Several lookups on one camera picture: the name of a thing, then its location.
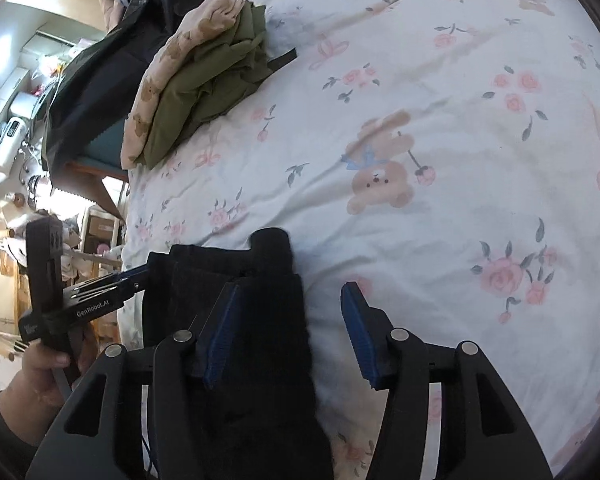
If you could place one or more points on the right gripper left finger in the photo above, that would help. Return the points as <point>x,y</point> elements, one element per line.
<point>129,416</point>

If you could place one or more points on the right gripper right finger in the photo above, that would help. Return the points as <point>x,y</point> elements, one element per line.
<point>484,434</point>

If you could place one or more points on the black shorts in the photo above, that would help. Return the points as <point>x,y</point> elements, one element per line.
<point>259,421</point>

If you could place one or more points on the person's left forearm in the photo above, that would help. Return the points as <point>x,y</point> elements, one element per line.
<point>16,454</point>

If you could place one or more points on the person's left hand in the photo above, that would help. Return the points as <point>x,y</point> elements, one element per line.
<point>36,381</point>

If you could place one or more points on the wooden nightstand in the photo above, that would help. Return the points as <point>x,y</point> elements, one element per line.
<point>100,179</point>

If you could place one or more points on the black plastic sheet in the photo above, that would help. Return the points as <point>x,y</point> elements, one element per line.
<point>95,94</point>

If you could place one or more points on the kitchen counter with clutter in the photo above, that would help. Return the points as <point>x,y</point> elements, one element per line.
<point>25,98</point>

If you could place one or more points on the olive green folded garment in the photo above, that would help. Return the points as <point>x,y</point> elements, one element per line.
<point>214,78</point>

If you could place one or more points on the white floral bed sheet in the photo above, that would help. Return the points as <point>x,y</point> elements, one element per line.
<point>445,156</point>

